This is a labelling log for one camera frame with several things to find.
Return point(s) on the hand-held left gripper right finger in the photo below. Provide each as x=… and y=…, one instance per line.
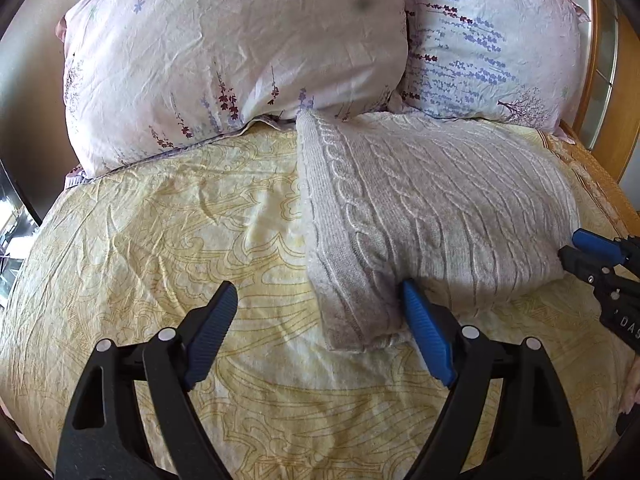
x=425, y=332

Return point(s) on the pink floral pillow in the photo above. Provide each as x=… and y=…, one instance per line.
x=225, y=50
x=490, y=35

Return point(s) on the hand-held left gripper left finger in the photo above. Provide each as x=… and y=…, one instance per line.
x=210, y=332

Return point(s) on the wooden headboard with glass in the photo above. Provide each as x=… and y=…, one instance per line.
x=625, y=85

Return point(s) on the yellow patterned bed sheet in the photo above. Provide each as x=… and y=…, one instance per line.
x=150, y=260

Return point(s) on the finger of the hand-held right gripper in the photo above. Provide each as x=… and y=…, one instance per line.
x=582, y=265
x=600, y=246

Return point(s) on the dark bedside furniture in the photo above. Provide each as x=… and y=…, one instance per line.
x=17, y=190

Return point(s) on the person's right hand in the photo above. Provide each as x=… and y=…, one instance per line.
x=632, y=387

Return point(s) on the orange patterned quilt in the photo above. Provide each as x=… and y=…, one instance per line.
x=600, y=190

